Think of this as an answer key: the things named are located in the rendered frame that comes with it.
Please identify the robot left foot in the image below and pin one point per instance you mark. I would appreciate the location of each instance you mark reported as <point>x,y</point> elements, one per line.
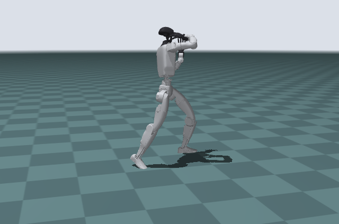
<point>186,150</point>

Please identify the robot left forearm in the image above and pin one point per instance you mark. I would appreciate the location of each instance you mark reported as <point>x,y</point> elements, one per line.
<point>180,60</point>

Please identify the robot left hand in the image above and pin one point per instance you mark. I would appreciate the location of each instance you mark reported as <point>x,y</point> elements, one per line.
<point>180,51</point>

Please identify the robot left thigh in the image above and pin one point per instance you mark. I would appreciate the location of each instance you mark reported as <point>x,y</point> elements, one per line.
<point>185,106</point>

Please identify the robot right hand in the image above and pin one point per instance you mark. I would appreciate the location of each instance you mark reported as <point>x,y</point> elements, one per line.
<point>178,35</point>

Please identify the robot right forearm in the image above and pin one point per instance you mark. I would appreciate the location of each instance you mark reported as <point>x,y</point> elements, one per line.
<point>191,38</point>

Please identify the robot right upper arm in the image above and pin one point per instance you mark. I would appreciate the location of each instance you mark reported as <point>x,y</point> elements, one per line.
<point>174,47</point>

